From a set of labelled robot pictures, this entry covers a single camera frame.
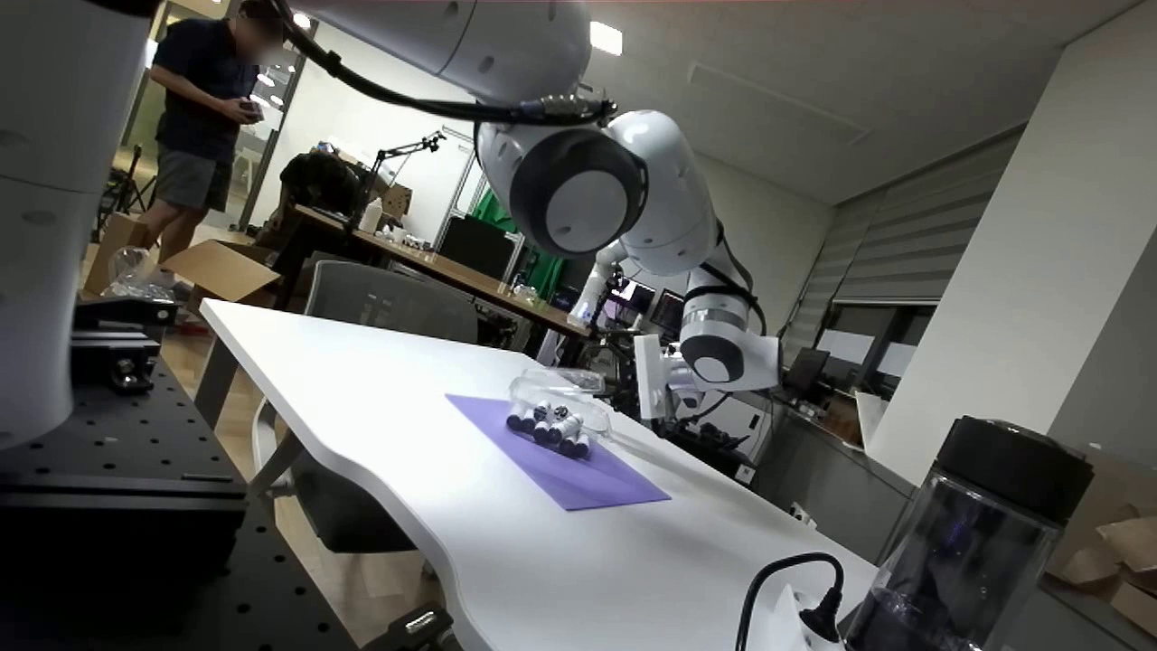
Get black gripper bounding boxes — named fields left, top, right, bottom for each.
left=628, top=332, right=732, bottom=427

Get small dark object cluster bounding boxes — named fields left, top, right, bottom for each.
left=504, top=369, right=624, bottom=468

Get white computer case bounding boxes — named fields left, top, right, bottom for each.
left=672, top=392, right=785, bottom=473

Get small white item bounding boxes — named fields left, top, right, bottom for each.
left=537, top=405, right=579, bottom=440

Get purple rectangular mat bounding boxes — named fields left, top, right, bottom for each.
left=444, top=392, right=675, bottom=516

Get green cloth backdrop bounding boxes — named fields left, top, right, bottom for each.
left=468, top=186, right=587, bottom=303

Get long wooden desk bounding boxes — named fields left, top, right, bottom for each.
left=285, top=200, right=598, bottom=351

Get gray window blinds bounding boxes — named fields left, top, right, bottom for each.
left=777, top=128, right=1032, bottom=369

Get gray office chair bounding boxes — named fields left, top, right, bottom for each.
left=302, top=254, right=485, bottom=346

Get clear jar with black lid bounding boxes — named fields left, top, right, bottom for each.
left=843, top=411, right=1100, bottom=651

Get long ceiling light panel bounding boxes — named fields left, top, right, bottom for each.
left=587, top=13, right=628, bottom=60

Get person in all-black clothing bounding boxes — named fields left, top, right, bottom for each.
left=279, top=149, right=375, bottom=236

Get brown cardboard box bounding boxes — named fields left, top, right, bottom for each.
left=161, top=236, right=285, bottom=309

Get brown cardboard pieces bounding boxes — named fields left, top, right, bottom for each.
left=1047, top=510, right=1157, bottom=644

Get black perforated breadboard table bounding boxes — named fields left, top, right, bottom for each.
left=0, top=359, right=364, bottom=651

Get black equipment box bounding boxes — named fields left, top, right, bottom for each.
left=68, top=293, right=186, bottom=399

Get person in dark t-shirt and shorts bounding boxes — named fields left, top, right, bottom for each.
left=125, top=0, right=298, bottom=266

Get black power cable with plug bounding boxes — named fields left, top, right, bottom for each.
left=733, top=549, right=851, bottom=651

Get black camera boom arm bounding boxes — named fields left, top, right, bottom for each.
left=364, top=128, right=452, bottom=175

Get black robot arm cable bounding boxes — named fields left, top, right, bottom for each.
left=264, top=0, right=624, bottom=130

